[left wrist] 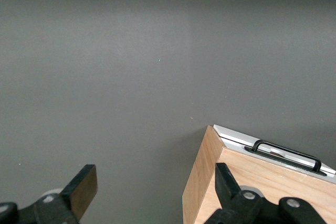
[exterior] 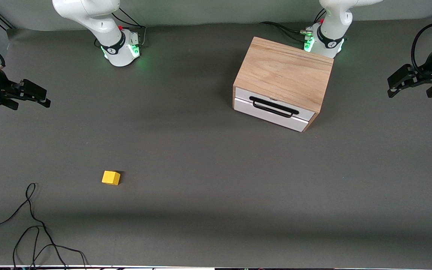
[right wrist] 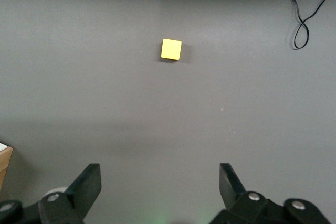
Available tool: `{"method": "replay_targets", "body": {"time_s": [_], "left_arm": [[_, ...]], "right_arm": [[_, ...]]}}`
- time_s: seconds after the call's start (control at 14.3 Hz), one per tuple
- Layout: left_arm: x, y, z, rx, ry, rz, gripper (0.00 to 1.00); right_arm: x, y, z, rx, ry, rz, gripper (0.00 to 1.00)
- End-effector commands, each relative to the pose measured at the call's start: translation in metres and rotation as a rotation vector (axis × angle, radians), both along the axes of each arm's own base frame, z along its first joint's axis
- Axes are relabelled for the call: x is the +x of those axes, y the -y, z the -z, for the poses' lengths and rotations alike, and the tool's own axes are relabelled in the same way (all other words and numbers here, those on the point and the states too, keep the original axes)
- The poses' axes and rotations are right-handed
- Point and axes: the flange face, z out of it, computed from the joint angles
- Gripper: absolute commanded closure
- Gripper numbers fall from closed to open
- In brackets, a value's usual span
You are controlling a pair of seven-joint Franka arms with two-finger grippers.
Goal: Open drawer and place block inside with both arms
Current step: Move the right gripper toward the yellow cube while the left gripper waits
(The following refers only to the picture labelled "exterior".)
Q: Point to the aluminium frame rail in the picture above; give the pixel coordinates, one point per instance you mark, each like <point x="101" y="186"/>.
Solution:
<point x="3" y="19"/>

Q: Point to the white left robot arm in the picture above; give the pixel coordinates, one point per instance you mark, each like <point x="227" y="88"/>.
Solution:
<point x="332" y="22"/>

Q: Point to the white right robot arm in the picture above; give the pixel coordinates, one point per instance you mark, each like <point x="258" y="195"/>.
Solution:
<point x="103" y="26"/>

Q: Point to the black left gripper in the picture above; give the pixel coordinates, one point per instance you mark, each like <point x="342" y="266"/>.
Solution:
<point x="429" y="75"/>

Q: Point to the yellow block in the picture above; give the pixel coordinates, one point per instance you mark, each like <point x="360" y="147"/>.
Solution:
<point x="110" y="177"/>

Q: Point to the wooden drawer cabinet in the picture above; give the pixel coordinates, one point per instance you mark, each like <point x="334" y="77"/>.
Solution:
<point x="283" y="71"/>

